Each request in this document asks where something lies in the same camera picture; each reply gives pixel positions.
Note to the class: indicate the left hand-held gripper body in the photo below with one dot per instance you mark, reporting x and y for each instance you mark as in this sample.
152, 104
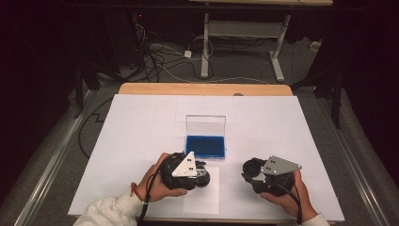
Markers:
185, 168

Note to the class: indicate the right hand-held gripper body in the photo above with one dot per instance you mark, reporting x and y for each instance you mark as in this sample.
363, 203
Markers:
277, 166

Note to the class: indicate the blue ink pad clear lid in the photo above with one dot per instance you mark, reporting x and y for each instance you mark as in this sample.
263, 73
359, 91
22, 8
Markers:
205, 147

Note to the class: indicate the person's left hand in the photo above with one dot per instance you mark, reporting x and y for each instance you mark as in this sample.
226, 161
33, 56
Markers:
156, 188

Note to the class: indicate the person's right hand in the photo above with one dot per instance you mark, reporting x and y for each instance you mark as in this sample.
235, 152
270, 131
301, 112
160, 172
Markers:
291, 204

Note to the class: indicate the white paper sheet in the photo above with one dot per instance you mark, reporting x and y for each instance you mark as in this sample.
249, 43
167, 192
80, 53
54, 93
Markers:
200, 202

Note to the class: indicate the white table cover board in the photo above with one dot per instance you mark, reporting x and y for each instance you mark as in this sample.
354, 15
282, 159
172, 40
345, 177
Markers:
266, 125

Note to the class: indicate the black metal stand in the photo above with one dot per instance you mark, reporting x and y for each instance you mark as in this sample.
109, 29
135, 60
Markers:
78, 94
337, 100

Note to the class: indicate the white power adapter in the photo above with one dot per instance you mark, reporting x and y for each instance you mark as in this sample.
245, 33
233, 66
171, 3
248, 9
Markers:
187, 54

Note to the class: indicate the white power strip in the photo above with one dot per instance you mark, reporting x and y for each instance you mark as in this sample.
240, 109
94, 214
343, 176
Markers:
316, 46

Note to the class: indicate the aluminium floor rail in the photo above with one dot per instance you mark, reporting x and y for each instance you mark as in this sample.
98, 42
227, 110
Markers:
53, 166
354, 163

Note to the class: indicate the white metal desk frame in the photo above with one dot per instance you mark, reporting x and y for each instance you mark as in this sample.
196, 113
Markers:
244, 29

